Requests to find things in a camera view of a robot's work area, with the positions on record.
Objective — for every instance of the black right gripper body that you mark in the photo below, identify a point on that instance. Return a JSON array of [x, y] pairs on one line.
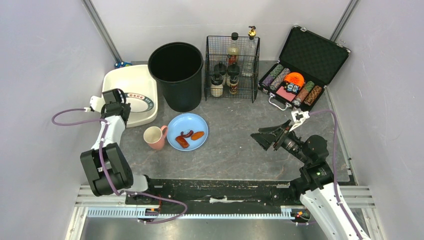
[[278, 136]]

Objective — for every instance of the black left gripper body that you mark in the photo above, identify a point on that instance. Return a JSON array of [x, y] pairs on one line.
[[117, 108]]

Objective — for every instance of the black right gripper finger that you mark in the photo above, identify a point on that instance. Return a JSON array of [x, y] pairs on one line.
[[265, 140], [275, 130]]

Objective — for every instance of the white patterned rim plate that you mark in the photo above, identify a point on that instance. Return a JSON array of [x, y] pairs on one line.
[[139, 103]]

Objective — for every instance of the small dark spice jar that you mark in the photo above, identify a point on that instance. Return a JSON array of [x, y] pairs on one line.
[[233, 83]]

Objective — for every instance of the spice jar black lid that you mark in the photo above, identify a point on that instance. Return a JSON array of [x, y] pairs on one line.
[[233, 70], [216, 88], [220, 68]]

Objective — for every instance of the clear bottle gold pump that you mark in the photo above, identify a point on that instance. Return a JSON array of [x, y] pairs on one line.
[[249, 53]]

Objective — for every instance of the sauce bottle red label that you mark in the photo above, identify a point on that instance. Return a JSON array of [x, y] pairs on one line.
[[233, 50]]

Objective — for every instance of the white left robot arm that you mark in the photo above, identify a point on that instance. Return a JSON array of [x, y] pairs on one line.
[[105, 166]]

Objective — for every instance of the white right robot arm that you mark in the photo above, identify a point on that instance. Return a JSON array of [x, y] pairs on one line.
[[316, 188]]

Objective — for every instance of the pink card deck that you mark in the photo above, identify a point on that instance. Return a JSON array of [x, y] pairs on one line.
[[282, 92]]

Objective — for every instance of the white rectangular basin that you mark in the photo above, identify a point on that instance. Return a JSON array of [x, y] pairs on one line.
[[134, 79]]

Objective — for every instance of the blue dice box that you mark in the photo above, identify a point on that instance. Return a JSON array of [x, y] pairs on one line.
[[292, 88]]

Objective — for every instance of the blue toy car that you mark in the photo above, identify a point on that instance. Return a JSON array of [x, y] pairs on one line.
[[122, 64]]

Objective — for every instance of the brown poker chip roll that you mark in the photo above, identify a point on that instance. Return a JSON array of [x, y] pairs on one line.
[[313, 95]]

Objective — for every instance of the green brown chip roll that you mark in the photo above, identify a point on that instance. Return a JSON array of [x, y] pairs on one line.
[[303, 93]]

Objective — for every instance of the green poker chip roll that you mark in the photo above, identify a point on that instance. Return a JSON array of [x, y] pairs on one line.
[[272, 75]]

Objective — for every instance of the orange round toy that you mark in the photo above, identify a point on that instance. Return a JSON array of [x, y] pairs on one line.
[[295, 78]]

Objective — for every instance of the pink poker chip roll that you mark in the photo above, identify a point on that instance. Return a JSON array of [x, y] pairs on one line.
[[279, 79]]

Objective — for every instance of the blue plate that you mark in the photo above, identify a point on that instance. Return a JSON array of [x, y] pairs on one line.
[[184, 123]]

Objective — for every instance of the black poker chip case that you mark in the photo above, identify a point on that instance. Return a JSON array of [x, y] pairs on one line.
[[318, 59]]

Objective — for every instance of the orange nugget toy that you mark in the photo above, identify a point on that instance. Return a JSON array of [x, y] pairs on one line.
[[197, 135]]

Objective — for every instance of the black trash bin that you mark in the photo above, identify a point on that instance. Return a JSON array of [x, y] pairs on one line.
[[177, 68]]

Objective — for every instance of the red-brown meat roll toy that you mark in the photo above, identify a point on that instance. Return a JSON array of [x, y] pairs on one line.
[[182, 142]]

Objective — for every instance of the brown octopus tentacle toy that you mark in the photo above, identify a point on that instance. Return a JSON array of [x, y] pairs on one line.
[[187, 134]]

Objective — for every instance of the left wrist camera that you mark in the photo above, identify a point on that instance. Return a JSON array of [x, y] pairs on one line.
[[96, 103]]

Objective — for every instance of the pink handled cream mug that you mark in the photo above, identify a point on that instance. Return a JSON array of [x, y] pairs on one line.
[[155, 136]]

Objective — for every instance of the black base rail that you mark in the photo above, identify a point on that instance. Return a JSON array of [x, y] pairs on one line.
[[217, 197]]

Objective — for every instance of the black wire basket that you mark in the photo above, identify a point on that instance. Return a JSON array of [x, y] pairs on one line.
[[216, 51]]

